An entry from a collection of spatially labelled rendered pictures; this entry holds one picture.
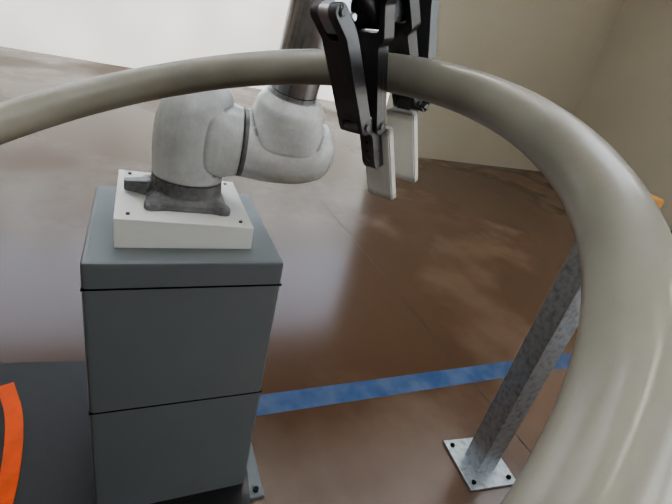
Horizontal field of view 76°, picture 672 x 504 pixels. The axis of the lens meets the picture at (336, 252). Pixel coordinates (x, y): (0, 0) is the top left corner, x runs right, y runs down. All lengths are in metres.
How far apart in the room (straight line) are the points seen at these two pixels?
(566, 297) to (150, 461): 1.21
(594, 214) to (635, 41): 7.29
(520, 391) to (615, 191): 1.37
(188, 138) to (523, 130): 0.77
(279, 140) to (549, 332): 0.95
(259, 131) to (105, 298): 0.46
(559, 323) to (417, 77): 1.14
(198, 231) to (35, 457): 0.93
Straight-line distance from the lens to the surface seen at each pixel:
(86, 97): 0.46
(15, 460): 1.64
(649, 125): 7.03
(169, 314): 1.00
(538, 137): 0.25
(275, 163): 0.98
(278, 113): 0.94
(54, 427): 1.70
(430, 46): 0.41
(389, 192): 0.41
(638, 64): 7.34
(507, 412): 1.61
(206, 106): 0.95
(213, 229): 0.97
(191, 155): 0.96
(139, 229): 0.96
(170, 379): 1.13
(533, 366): 1.49
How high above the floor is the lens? 1.28
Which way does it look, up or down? 27 degrees down
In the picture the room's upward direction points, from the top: 14 degrees clockwise
